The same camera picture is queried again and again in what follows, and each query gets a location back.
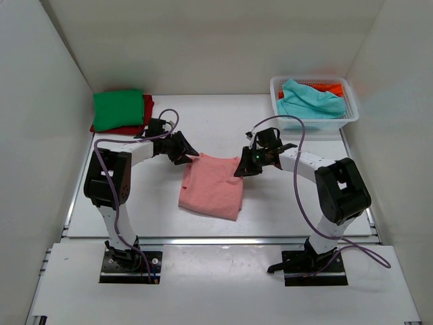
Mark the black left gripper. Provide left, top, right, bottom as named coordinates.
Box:
left=160, top=131, right=199, bottom=166

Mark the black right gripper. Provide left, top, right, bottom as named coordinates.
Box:
left=235, top=146, right=269, bottom=178

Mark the pink t-shirt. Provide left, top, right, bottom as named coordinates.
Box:
left=178, top=153, right=244, bottom=221

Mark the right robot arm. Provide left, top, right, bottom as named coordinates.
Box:
left=234, top=144, right=371, bottom=271

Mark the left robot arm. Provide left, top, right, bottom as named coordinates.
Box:
left=84, top=131, right=200, bottom=269

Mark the white plastic basket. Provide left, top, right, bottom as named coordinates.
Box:
left=270, top=75, right=359, bottom=130

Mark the red folded t-shirt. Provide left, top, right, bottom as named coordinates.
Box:
left=89, top=94, right=154, bottom=135

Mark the teal t-shirt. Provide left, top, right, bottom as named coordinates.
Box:
left=276, top=79, right=346, bottom=120

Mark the green folded t-shirt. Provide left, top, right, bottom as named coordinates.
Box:
left=93, top=89, right=145, bottom=132

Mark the orange t-shirt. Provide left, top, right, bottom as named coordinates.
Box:
left=277, top=81, right=344, bottom=100

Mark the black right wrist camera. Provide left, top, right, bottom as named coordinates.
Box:
left=246, top=127, right=297, bottom=154

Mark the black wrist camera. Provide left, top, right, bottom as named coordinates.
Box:
left=246, top=127, right=297, bottom=154
left=134, top=118, right=172, bottom=139

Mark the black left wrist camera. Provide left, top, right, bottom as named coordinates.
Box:
left=134, top=118, right=172, bottom=139

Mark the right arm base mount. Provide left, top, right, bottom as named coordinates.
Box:
left=267, top=240, right=348, bottom=287

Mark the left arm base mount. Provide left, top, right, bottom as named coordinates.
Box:
left=99, top=240, right=163, bottom=285

